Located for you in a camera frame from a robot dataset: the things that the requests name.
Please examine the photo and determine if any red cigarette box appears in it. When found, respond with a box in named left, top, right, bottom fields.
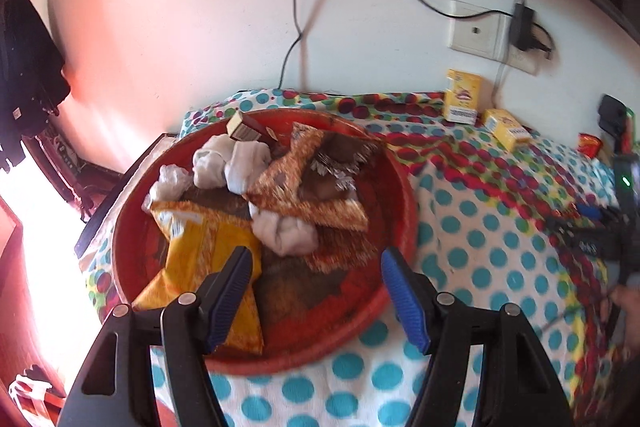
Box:
left=227, top=111, right=278, bottom=142

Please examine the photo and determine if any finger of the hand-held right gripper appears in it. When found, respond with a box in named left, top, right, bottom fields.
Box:
left=545, top=217, right=622, bottom=259
left=574, top=204, right=622, bottom=224

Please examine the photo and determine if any white socket cable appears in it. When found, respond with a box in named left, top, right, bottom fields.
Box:
left=491, top=61, right=507, bottom=108

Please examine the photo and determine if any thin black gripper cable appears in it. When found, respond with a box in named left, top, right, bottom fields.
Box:
left=539, top=291, right=617, bottom=335

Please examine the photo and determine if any yellow cigarette box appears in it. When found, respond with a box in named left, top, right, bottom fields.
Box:
left=444, top=69, right=483, bottom=124
left=482, top=108, right=532, bottom=152

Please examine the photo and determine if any black power adapter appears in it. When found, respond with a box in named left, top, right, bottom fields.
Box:
left=509, top=0, right=555, bottom=60

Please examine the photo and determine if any red snack can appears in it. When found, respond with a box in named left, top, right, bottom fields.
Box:
left=578, top=133, right=603, bottom=158

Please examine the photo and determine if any polka dot tablecloth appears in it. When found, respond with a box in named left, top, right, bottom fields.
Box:
left=82, top=87, right=640, bottom=427

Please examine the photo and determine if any white wall socket plate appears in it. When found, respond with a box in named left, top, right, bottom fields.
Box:
left=447, top=0, right=541, bottom=75

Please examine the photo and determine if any black television cable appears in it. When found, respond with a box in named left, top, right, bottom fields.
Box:
left=277, top=0, right=321, bottom=90

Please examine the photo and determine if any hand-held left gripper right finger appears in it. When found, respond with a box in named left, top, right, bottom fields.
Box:
left=381, top=248, right=571, bottom=427

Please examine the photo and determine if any yellow snack bag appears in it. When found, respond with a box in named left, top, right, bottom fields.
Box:
left=132, top=199, right=264, bottom=355

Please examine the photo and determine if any clear plastic wrap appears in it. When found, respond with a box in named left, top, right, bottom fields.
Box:
left=142, top=164, right=193, bottom=210

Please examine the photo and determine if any dark wooden cabinet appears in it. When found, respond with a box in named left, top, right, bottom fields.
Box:
left=22, top=132, right=123, bottom=220

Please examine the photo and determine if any white tissue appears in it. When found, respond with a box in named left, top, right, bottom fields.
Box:
left=225, top=141, right=272, bottom=195
left=192, top=136, right=236, bottom=190
left=250, top=206, right=320, bottom=257

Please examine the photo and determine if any dark silver foil wrapper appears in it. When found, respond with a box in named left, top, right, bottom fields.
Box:
left=307, top=134, right=377, bottom=188

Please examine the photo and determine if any green packet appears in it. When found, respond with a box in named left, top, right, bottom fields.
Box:
left=622, top=107, right=639, bottom=148

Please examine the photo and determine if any brown patterned snack wrapper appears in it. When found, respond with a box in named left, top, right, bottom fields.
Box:
left=245, top=123, right=368, bottom=230

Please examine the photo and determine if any white plastic bag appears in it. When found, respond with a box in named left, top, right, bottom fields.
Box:
left=9, top=372, right=52, bottom=409

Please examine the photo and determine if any person's right hand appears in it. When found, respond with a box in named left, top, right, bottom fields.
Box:
left=611, top=284, right=640, bottom=323

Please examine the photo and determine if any dark hanging bag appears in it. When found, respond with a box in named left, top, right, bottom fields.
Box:
left=0, top=0, right=71, bottom=138

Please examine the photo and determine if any black upright device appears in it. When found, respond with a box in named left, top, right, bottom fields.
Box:
left=597, top=94, right=627, bottom=148

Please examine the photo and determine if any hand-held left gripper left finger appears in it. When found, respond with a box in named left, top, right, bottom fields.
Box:
left=60, top=246, right=253, bottom=427

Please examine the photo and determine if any round red tray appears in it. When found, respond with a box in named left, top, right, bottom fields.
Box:
left=111, top=108, right=418, bottom=375

